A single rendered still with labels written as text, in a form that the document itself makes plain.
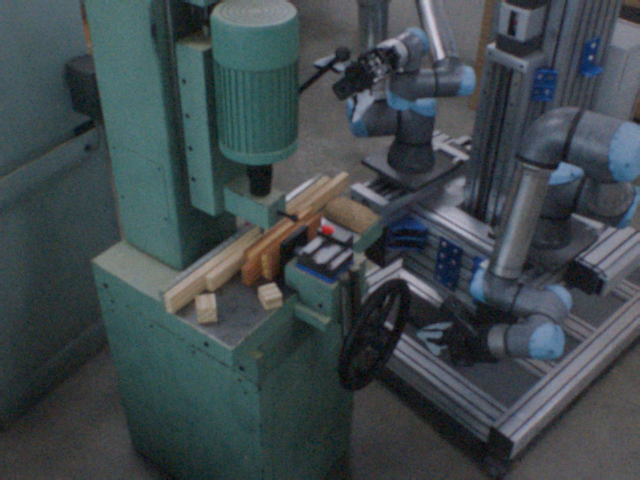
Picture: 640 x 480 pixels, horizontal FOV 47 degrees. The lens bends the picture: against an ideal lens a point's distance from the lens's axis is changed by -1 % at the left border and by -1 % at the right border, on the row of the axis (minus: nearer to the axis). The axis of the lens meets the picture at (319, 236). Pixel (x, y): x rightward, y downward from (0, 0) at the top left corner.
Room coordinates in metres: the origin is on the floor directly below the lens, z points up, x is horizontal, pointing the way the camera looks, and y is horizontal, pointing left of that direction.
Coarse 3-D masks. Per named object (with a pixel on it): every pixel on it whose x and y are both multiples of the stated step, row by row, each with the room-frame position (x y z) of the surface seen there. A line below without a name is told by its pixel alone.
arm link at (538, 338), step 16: (528, 320) 1.16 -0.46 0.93; (544, 320) 1.14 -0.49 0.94; (512, 336) 1.12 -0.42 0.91; (528, 336) 1.11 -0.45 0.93; (544, 336) 1.09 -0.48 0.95; (560, 336) 1.11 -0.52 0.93; (512, 352) 1.11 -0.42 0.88; (528, 352) 1.09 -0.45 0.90; (544, 352) 1.07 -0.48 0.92; (560, 352) 1.08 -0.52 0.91
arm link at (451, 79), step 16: (416, 0) 1.94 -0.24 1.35; (432, 0) 1.90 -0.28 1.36; (432, 16) 1.86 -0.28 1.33; (432, 32) 1.82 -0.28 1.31; (448, 32) 1.82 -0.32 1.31; (432, 48) 1.78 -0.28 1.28; (448, 48) 1.77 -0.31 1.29; (432, 64) 1.76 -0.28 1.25; (448, 64) 1.72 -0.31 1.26; (448, 80) 1.68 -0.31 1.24; (464, 80) 1.69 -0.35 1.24; (448, 96) 1.69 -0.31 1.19
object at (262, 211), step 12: (240, 180) 1.46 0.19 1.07; (228, 192) 1.43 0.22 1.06; (240, 192) 1.41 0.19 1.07; (276, 192) 1.42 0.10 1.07; (228, 204) 1.43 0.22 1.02; (240, 204) 1.41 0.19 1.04; (252, 204) 1.38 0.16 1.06; (264, 204) 1.37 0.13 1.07; (276, 204) 1.38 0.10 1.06; (240, 216) 1.41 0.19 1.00; (252, 216) 1.39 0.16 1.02; (264, 216) 1.36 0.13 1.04; (276, 216) 1.38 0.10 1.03
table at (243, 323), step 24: (360, 240) 1.47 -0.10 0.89; (240, 288) 1.27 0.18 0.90; (288, 288) 1.27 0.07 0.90; (168, 312) 1.18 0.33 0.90; (192, 312) 1.18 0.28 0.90; (240, 312) 1.19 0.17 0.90; (264, 312) 1.19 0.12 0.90; (288, 312) 1.23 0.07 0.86; (312, 312) 1.23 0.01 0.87; (192, 336) 1.14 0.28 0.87; (216, 336) 1.11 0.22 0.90; (240, 336) 1.11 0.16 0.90; (264, 336) 1.16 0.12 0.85; (240, 360) 1.09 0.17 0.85
